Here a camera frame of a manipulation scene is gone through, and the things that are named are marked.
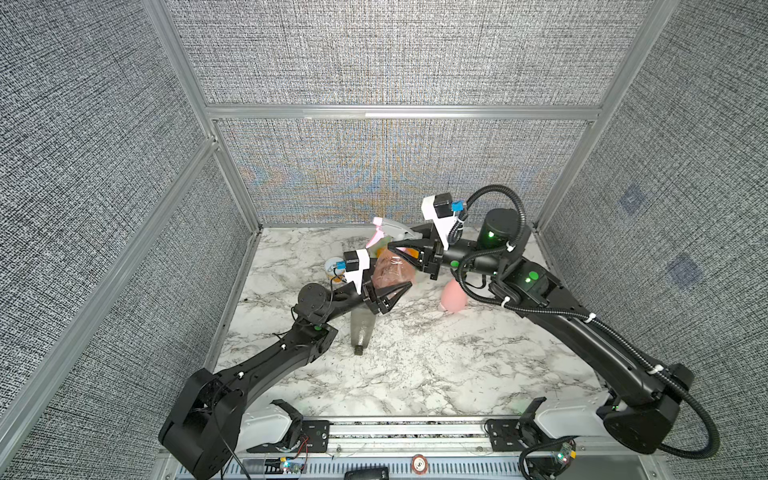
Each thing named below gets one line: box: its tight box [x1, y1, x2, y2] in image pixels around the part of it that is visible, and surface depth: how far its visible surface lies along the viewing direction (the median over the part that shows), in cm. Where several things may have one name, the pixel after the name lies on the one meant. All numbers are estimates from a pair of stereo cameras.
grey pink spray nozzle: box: [366, 217, 423, 249], surface depth 54 cm
